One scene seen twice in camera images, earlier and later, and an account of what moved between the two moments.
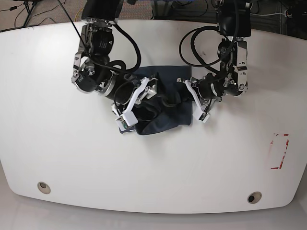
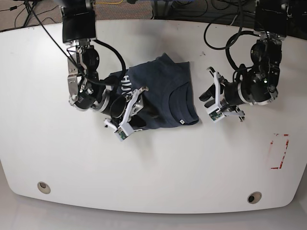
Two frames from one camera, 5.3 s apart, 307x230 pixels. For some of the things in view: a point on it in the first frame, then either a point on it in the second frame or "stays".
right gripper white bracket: (199, 113) to (217, 112)
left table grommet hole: (43, 187) stays
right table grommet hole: (254, 197) stays
